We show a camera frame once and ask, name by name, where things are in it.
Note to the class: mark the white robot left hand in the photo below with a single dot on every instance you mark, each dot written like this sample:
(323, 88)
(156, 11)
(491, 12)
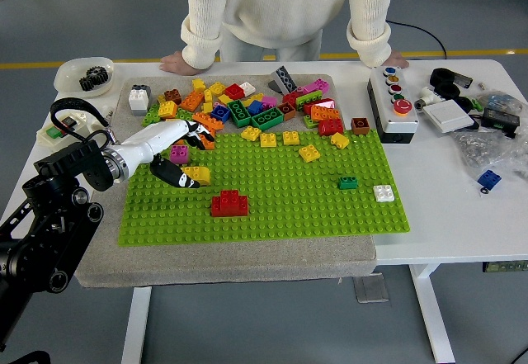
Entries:
(156, 141)

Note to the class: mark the person's left hand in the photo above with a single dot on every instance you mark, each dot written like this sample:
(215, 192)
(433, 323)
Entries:
(398, 59)

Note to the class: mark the person's right hand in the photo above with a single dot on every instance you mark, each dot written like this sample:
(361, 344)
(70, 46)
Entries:
(175, 64)

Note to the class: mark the magenta square brick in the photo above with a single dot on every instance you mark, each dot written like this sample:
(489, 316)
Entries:
(180, 155)

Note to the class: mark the yellow curved brick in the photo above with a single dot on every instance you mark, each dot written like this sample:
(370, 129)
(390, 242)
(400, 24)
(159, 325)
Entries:
(200, 174)

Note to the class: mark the person's left forearm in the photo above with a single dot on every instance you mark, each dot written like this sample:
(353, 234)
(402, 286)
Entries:
(369, 42)

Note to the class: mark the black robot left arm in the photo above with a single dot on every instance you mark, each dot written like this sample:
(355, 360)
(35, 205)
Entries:
(70, 162)

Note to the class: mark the person's right forearm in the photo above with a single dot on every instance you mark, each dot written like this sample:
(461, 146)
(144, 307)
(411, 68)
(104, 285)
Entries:
(200, 42)

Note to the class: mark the yellow square brick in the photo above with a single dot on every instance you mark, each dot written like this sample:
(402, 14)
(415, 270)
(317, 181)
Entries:
(199, 85)
(167, 109)
(216, 88)
(251, 133)
(291, 138)
(224, 100)
(309, 154)
(268, 140)
(340, 140)

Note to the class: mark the brown square brick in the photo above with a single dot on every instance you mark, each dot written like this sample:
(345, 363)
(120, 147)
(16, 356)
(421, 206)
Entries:
(172, 96)
(360, 126)

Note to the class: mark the green square brick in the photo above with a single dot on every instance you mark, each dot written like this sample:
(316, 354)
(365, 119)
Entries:
(310, 122)
(184, 114)

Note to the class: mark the white and grey brick stack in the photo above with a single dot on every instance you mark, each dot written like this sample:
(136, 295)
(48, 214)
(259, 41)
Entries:
(138, 102)

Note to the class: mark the yellow narrow brick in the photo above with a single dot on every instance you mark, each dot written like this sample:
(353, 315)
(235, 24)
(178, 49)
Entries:
(208, 96)
(207, 108)

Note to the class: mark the orange flat long brick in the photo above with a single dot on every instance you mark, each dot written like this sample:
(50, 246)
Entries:
(208, 119)

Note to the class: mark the red square brick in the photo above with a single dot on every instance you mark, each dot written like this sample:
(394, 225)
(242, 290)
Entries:
(235, 91)
(291, 100)

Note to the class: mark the blue square brick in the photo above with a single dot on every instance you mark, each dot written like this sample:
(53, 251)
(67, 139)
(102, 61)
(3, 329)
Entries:
(254, 108)
(220, 113)
(489, 179)

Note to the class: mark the white square brick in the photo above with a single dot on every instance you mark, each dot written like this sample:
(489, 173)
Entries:
(248, 88)
(383, 194)

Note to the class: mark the green long upturned brick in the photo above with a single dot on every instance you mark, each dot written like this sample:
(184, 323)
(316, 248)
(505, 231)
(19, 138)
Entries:
(267, 119)
(239, 113)

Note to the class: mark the yellow flat brick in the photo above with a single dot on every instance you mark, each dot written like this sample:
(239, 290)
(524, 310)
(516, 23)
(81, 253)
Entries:
(249, 100)

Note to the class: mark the pink long brick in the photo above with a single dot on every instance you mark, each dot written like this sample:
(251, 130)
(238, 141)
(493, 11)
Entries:
(318, 86)

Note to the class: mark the red glossy sloped brick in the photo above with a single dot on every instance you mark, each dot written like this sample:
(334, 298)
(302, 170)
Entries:
(321, 103)

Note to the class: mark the red rounded brick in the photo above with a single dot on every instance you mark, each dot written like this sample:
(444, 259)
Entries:
(331, 127)

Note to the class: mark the lime green long brick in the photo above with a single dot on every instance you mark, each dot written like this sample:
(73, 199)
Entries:
(309, 99)

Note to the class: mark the red stepped brick stack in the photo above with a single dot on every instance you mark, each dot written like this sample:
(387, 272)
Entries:
(229, 206)

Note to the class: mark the pink square brick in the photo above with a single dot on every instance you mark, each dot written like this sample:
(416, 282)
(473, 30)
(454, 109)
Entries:
(269, 101)

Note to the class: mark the grey long brick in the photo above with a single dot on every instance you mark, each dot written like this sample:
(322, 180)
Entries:
(284, 78)

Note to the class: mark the brown upturned brick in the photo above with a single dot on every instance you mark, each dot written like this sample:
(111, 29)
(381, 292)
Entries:
(287, 111)

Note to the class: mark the small dark green brick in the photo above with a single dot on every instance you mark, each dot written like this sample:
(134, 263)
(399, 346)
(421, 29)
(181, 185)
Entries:
(348, 183)

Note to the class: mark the black clamp with metal plate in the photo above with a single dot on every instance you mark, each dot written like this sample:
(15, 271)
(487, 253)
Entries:
(443, 76)

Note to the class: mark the white pipe fitting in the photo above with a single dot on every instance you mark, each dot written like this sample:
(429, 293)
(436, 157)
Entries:
(429, 96)

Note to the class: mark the white push-button control box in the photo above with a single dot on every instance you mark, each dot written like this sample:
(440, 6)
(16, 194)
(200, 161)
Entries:
(402, 121)

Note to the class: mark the black metal gear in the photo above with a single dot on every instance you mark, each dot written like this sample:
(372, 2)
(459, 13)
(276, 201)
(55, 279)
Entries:
(100, 75)
(87, 83)

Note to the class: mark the green plastic clip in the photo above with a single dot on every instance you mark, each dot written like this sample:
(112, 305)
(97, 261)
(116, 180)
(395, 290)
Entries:
(478, 103)

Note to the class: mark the white plastic bowl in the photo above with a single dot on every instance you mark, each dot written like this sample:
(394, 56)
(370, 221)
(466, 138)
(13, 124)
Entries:
(68, 77)

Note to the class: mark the clear bag of blue parts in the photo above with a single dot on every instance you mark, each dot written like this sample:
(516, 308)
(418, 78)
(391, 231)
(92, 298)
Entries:
(501, 100)

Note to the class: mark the black power adapter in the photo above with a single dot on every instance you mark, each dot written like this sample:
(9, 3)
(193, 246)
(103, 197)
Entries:
(500, 119)

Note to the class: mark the person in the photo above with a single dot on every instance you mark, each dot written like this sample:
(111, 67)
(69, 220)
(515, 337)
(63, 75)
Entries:
(280, 5)

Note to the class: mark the clear bag of screws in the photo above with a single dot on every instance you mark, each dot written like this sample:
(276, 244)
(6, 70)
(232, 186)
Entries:
(486, 149)

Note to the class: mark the grey-brown mat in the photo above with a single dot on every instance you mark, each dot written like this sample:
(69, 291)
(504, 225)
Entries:
(227, 261)

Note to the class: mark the green studded baseplate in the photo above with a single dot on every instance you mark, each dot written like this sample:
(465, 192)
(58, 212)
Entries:
(297, 211)

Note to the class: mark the white table leg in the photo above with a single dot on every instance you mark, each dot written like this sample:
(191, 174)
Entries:
(136, 327)
(433, 318)

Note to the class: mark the grey floor plate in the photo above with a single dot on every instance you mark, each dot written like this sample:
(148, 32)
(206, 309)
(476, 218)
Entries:
(371, 289)

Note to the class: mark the table height control panel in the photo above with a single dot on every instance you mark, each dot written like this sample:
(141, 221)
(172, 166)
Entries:
(505, 267)

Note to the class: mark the white wall switch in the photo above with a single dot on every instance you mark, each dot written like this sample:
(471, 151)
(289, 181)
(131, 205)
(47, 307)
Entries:
(448, 117)

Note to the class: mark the white switch box green red buttons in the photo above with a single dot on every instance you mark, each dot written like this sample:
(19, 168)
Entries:
(51, 133)

